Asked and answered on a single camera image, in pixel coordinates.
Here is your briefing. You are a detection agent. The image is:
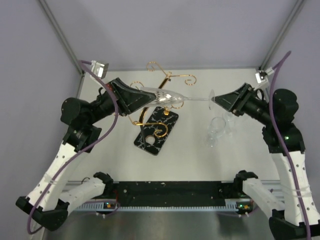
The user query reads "gold wire glass rack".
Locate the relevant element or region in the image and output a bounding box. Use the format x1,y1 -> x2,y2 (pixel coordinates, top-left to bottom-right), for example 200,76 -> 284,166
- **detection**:
129,61 -> 197,139

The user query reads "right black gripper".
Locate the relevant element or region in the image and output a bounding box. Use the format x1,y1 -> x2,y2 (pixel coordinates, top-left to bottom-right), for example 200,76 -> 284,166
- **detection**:
212,83 -> 275,126

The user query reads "round clear wine glass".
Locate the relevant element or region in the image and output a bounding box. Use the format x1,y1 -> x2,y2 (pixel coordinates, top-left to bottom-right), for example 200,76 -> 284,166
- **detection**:
222,111 -> 236,136

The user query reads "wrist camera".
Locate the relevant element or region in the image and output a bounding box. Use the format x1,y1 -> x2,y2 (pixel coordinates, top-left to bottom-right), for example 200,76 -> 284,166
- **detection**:
255,67 -> 275,90
89,60 -> 109,81

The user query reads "grey slotted cable duct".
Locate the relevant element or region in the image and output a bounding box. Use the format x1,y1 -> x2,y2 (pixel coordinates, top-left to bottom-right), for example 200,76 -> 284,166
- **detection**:
79,201 -> 253,213

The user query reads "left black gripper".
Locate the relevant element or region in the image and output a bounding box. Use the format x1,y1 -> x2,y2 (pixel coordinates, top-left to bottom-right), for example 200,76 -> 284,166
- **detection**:
86,77 -> 156,126

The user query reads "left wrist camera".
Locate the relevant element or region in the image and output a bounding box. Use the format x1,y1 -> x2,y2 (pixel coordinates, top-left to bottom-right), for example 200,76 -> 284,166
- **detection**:
89,60 -> 109,81

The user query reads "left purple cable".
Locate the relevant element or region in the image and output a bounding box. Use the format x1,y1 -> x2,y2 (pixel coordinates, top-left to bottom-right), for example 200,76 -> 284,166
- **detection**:
26,59 -> 120,235

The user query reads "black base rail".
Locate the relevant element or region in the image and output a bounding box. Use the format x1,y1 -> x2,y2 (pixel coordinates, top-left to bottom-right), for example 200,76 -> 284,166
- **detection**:
96,181 -> 248,208

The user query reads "black marble rack base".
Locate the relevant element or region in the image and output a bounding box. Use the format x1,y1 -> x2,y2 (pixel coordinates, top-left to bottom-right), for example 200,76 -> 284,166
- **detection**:
133,106 -> 179,156

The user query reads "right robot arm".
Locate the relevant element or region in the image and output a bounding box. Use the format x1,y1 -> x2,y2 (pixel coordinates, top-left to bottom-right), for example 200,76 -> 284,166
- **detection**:
211,83 -> 320,240

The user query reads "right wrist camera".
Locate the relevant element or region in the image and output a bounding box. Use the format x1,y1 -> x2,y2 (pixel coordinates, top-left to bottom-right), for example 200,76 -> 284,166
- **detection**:
255,67 -> 275,90

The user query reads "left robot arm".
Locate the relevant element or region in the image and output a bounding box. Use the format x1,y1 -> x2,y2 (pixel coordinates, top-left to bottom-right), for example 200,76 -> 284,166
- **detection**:
15,78 -> 156,231

